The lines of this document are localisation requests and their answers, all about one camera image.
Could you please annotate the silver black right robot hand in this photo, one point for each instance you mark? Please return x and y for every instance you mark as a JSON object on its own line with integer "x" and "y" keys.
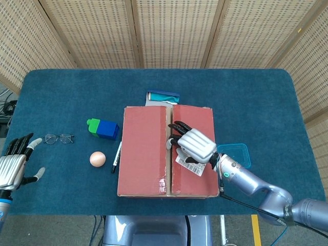
{"x": 197, "y": 146}

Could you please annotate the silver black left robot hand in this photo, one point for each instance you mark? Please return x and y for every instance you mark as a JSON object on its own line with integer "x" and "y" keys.
{"x": 11, "y": 170}

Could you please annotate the large red cardboard box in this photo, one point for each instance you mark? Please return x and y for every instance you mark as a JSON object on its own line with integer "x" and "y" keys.
{"x": 143, "y": 153}

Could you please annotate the blue plastic container lid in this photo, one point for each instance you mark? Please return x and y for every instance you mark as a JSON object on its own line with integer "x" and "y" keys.
{"x": 237, "y": 153}

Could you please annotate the blue box with teal contents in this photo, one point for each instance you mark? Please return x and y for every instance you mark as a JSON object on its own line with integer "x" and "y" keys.
{"x": 162, "y": 98}

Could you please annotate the black and white marker pen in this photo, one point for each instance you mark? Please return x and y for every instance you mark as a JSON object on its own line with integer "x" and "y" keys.
{"x": 117, "y": 157}

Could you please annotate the beige wooden egg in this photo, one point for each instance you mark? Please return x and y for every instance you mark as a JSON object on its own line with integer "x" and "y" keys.
{"x": 97, "y": 159}

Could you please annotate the white table leg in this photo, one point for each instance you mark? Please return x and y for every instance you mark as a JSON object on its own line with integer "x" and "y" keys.
{"x": 223, "y": 230}

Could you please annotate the teal blue table cloth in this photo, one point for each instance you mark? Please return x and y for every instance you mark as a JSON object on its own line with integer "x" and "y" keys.
{"x": 64, "y": 97}

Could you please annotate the green and blue toy block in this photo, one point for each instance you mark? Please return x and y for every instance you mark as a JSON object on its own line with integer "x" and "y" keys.
{"x": 106, "y": 129}

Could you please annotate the grey robot torso base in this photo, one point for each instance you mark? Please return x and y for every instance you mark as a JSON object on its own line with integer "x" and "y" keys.
{"x": 153, "y": 230}

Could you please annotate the woven rattan folding screen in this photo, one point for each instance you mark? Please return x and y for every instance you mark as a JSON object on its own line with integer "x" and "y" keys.
{"x": 174, "y": 33}

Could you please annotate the thin metal frame eyeglasses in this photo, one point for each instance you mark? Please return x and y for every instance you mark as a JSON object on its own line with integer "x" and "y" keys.
{"x": 59, "y": 138}

